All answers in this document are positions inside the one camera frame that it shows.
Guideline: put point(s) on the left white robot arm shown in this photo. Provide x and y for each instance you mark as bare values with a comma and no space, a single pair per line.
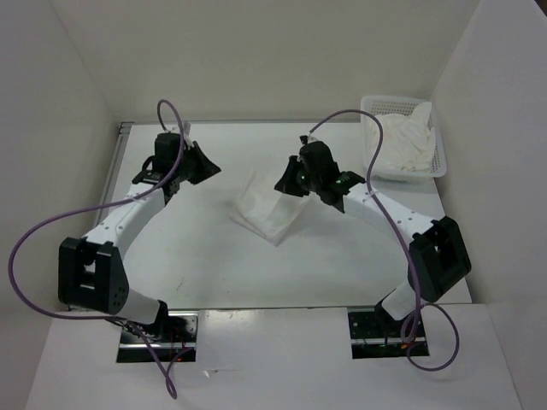
91,273

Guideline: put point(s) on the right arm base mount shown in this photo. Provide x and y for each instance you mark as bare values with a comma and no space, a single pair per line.
370,340

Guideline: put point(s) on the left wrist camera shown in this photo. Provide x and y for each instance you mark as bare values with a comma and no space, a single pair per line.
183,130

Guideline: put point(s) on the white perforated plastic basket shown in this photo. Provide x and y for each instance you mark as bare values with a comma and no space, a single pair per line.
371,144

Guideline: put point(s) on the white skirts in basket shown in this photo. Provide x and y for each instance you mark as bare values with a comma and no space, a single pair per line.
408,143

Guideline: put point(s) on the white pleated skirt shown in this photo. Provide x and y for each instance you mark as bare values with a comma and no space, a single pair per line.
261,209

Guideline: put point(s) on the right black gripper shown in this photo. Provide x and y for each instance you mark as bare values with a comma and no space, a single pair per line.
286,184

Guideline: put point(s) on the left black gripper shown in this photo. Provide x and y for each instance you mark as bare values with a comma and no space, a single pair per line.
208,168

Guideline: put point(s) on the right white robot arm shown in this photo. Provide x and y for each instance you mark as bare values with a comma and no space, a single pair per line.
435,251

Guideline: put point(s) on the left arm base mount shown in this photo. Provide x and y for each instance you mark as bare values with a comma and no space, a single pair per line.
179,343

